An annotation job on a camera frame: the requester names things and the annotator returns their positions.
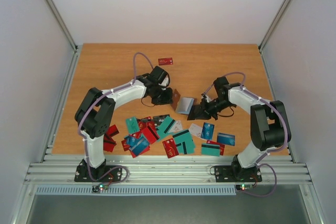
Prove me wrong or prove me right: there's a blue card lower pile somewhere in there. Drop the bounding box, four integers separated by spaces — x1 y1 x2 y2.
129 136 150 158

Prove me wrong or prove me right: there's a red card bottom right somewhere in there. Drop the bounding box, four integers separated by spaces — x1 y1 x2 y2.
206 140 225 156

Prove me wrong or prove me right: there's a red card black stripe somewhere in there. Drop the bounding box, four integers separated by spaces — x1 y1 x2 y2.
141 126 160 144
103 134 116 153

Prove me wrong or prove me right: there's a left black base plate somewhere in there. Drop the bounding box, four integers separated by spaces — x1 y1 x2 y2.
74 159 123 183

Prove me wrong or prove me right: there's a red card black stripe centre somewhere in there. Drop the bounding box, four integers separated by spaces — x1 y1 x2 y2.
141 126 160 144

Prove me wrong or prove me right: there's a teal card bottom right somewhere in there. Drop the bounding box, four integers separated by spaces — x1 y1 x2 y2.
201 143 221 157

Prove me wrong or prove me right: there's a slotted grey cable duct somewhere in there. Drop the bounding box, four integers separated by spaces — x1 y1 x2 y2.
35 185 236 196

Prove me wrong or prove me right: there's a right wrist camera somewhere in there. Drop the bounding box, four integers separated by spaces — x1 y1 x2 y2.
202 92 211 103

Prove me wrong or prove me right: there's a teal card black stripe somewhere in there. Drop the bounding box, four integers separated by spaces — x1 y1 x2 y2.
172 130 193 145
176 141 196 155
157 116 175 139

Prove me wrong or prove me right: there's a red vip card bottom centre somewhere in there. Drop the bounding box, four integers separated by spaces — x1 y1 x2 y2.
162 138 179 158

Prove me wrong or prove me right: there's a blue card far right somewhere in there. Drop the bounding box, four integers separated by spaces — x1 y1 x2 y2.
217 132 235 146

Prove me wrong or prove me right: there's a teal card upper left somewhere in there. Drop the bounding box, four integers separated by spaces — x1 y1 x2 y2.
125 116 140 134

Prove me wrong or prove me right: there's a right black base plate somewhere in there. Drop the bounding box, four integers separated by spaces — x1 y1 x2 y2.
214 165 262 183

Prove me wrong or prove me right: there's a red card upper left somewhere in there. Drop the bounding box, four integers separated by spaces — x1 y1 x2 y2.
106 125 119 138

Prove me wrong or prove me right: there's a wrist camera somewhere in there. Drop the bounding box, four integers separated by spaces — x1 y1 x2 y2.
160 76 170 87
202 92 211 103

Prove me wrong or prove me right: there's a teal card black stripe right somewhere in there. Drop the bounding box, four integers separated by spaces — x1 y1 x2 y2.
172 130 193 145

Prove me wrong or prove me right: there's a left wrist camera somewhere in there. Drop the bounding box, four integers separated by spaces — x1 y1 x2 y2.
160 76 170 87

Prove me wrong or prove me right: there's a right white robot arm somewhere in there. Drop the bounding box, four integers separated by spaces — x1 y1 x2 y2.
187 76 291 181

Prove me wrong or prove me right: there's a teal card black stripe centre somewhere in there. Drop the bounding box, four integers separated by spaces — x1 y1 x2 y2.
157 116 175 139

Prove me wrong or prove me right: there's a white card right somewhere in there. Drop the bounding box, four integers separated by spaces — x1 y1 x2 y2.
189 123 203 138

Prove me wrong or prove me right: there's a lone red card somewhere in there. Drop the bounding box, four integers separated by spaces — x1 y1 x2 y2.
158 58 173 66

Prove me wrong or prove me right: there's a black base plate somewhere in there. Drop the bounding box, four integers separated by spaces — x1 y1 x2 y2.
214 165 262 183
74 159 123 183

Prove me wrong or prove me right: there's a red card black stripe left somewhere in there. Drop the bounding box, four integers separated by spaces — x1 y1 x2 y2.
103 134 116 153

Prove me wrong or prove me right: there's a black vip card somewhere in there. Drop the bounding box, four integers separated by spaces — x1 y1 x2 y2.
153 114 170 127

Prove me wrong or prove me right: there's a white card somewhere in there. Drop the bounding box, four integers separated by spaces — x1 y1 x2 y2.
169 120 183 133
189 123 203 138

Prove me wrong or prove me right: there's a white card centre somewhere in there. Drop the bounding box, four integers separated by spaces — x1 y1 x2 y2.
169 120 183 133

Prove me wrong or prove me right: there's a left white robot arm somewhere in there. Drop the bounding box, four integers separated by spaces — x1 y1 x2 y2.
75 66 173 181

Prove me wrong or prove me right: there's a brown leather card holder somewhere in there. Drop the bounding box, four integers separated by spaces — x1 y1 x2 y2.
171 89 196 115

